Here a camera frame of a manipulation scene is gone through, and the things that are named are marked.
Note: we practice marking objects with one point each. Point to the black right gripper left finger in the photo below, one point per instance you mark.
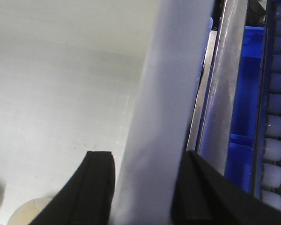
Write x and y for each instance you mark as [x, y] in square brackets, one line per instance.
[87, 196]

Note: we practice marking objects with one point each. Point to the grey metal shelf frame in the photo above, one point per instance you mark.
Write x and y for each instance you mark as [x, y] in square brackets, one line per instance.
[211, 122]

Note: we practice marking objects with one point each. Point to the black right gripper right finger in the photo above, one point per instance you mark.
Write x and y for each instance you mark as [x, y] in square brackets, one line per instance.
[204, 197]

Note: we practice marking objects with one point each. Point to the white roller track right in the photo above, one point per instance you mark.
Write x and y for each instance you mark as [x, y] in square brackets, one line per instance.
[266, 169]

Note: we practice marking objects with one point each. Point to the white plastic tote box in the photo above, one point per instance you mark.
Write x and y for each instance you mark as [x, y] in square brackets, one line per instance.
[101, 75]

